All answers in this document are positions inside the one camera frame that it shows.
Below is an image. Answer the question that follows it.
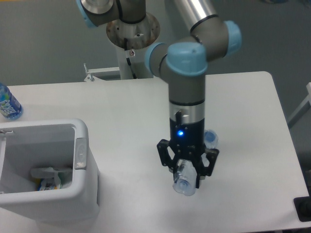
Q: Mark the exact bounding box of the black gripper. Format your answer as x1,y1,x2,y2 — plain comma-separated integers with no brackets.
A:
156,119,219,189

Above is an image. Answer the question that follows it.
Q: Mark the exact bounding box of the crushed clear water bottle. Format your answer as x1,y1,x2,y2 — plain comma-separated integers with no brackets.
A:
173,129,219,196

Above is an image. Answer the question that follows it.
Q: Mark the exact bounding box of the clear plastic bag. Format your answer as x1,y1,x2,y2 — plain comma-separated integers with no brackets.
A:
30,167,73,189

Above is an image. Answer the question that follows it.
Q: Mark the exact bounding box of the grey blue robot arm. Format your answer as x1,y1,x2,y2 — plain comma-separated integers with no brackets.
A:
76,0,242,196

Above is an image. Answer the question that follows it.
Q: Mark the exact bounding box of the white plastic trash can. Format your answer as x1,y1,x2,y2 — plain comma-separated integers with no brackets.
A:
0,119,100,222

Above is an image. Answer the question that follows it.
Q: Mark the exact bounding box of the yellow snack package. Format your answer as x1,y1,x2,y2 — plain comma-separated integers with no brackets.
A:
37,178,57,191

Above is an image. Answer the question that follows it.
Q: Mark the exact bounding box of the blue labelled water bottle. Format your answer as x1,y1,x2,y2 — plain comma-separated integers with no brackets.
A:
0,83,23,120

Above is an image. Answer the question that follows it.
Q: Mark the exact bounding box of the white metal bracket left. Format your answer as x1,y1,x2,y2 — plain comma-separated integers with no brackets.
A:
84,63,121,82

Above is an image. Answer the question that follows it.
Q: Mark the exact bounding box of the white frame at right edge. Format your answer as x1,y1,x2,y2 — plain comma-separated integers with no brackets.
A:
287,83,311,129

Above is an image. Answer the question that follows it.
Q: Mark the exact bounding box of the black cable on pedestal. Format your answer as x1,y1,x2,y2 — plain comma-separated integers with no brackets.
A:
123,37,137,79

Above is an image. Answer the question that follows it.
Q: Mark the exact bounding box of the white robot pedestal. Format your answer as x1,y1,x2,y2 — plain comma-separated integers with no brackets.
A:
106,13,160,80

